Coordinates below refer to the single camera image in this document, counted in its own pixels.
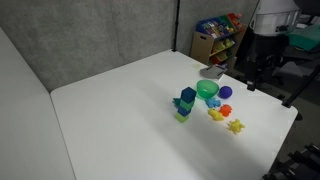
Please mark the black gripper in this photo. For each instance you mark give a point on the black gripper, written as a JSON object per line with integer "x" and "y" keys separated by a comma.
{"x": 270, "y": 48}

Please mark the large dark blue block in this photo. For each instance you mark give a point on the large dark blue block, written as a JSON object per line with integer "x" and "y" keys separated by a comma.
{"x": 188, "y": 94}

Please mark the small blue block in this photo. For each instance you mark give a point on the small blue block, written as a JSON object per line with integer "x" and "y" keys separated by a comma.
{"x": 184, "y": 111}

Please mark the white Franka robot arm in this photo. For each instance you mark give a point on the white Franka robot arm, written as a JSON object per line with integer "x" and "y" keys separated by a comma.
{"x": 273, "y": 15}

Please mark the translucent green bowl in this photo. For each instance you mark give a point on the translucent green bowl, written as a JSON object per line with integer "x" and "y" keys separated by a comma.
{"x": 207, "y": 87}

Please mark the lime green block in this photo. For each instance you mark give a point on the lime green block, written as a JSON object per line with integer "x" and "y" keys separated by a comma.
{"x": 181, "y": 117}

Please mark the grey office chair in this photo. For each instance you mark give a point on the grey office chair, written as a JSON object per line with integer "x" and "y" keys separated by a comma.
{"x": 288, "y": 70}

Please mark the black stand leg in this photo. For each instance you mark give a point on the black stand leg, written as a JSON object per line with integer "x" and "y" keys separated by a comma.
{"x": 301, "y": 85}

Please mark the grey metal plate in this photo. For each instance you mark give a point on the grey metal plate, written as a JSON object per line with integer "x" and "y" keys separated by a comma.
{"x": 213, "y": 72}

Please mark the orange toy animal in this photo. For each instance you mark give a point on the orange toy animal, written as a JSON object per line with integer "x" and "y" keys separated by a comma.
{"x": 225, "y": 110}

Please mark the yellow toy turtle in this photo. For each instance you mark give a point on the yellow toy turtle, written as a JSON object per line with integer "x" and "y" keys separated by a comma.
{"x": 235, "y": 126}

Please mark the light blue toy animal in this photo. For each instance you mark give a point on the light blue toy animal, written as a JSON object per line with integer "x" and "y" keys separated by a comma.
{"x": 212, "y": 102}

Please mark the wooden toy shelf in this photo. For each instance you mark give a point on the wooden toy shelf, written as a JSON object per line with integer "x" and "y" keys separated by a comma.
{"x": 203, "y": 46}

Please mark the teal toy animal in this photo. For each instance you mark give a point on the teal toy animal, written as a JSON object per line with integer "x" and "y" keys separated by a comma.
{"x": 176, "y": 101}

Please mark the black tripod pole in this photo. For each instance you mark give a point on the black tripod pole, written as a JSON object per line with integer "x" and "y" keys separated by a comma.
{"x": 176, "y": 26}

